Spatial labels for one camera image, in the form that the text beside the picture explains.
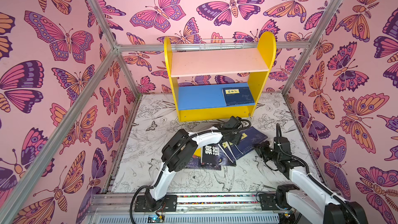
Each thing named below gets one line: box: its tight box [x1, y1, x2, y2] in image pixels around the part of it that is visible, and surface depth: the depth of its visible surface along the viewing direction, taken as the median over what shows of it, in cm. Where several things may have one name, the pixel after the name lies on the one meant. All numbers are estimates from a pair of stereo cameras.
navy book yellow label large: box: [221, 86, 255, 107], surface depth 100 cm
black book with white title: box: [201, 143, 237, 167], surface depth 85 cm
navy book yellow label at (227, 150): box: [217, 141, 237, 167], surface depth 88 cm
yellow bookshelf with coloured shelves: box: [163, 31, 277, 122], surface depth 99 cm
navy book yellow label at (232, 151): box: [217, 141, 244, 164], surface depth 89 cm
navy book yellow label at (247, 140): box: [230, 126, 268, 160], surface depth 91 cm
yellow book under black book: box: [193, 147, 202, 158], surface depth 83 cm
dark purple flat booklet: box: [185, 156, 222, 171], surface depth 81 cm
